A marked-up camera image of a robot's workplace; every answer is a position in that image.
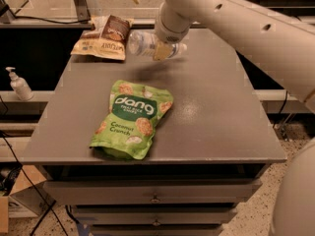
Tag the white pump dispenser bottle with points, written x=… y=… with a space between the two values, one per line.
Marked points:
x=19 y=85

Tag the blue plastic bottle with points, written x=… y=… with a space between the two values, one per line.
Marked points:
x=143 y=43

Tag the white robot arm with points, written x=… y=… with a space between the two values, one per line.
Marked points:
x=283 y=48

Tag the cardboard box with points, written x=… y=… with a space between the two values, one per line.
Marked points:
x=22 y=194

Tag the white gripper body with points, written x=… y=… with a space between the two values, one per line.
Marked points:
x=166 y=33

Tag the brown chip bag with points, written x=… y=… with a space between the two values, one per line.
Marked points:
x=107 y=39

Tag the green Dang chip bag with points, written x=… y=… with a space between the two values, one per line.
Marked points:
x=134 y=111

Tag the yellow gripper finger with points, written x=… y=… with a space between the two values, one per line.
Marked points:
x=162 y=51

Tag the grey drawer cabinet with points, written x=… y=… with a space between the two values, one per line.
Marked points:
x=208 y=154

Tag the grey metal bracket left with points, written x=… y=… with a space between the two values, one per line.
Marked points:
x=82 y=10

